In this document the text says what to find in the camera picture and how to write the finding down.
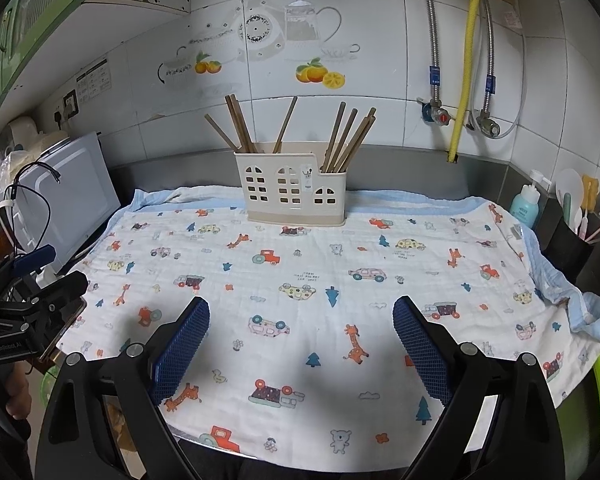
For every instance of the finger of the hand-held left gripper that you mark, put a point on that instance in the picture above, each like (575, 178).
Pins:
(62, 300)
(35, 258)

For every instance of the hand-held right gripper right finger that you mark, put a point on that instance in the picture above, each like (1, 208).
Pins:
(422, 350)

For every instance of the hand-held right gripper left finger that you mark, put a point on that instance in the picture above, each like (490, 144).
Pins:
(180, 350)

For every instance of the beige plastic utensil holder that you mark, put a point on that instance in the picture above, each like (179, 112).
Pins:
(270, 170)

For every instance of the set of wooden chopsticks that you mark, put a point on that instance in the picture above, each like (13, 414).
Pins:
(240, 125)

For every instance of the person's left hand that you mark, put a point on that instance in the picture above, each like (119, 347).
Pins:
(17, 397)

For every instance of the white microwave oven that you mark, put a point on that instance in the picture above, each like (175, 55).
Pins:
(75, 195)

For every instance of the white kettle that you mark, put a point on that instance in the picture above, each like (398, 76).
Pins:
(22, 135)

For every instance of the printed cartoon blanket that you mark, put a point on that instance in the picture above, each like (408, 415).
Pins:
(300, 260)

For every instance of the black utensil cup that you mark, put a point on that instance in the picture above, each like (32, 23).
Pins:
(565, 250)

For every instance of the teal bottle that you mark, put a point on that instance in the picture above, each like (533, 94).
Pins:
(525, 207)

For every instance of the green plastic basket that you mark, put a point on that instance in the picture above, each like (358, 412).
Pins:
(595, 410)

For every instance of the white rice paddle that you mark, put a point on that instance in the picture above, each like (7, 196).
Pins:
(569, 187)

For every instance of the metal water valve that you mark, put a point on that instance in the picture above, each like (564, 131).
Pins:
(487, 125)

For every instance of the black wall socket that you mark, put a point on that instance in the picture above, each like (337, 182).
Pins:
(70, 104)

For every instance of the instruction wall sticker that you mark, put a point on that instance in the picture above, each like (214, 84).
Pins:
(94, 81)

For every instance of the green wall cabinet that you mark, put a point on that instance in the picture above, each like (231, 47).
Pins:
(10, 35)

